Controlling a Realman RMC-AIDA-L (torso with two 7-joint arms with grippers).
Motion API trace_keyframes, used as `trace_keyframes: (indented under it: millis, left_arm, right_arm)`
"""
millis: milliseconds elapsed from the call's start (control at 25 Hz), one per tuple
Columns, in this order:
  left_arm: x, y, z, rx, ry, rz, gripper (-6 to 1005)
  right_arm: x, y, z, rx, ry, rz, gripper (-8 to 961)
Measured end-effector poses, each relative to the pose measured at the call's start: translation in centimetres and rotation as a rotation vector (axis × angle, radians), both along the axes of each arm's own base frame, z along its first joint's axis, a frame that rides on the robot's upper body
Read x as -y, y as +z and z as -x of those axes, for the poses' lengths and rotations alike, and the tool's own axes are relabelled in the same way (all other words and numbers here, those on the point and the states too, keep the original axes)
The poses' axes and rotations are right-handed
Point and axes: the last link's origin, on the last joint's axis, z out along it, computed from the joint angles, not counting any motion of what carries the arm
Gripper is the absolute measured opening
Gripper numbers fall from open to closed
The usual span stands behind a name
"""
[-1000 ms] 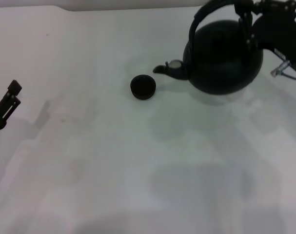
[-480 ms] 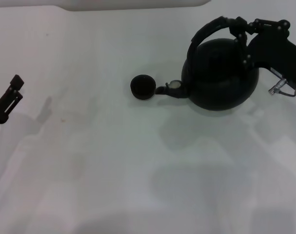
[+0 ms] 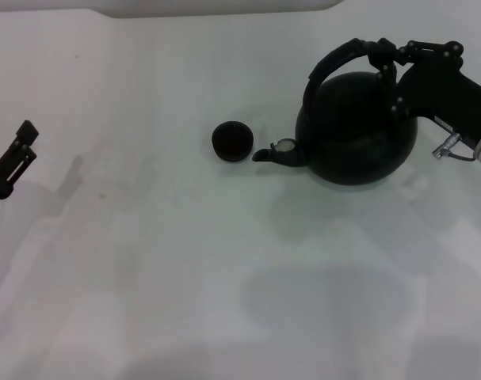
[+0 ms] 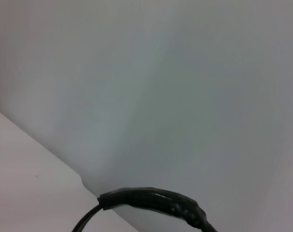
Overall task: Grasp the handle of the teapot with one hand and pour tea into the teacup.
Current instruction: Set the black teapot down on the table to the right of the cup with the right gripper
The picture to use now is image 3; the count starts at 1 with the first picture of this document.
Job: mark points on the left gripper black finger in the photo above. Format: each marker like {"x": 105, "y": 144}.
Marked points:
{"x": 14, "y": 162}

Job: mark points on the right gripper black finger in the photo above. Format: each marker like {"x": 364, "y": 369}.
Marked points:
{"x": 386, "y": 79}
{"x": 430, "y": 49}

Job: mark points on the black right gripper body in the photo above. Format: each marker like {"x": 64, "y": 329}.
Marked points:
{"x": 446, "y": 95}

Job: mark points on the black round teapot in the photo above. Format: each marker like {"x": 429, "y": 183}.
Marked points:
{"x": 355, "y": 150}

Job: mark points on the small dark teacup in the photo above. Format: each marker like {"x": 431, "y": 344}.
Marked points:
{"x": 232, "y": 140}

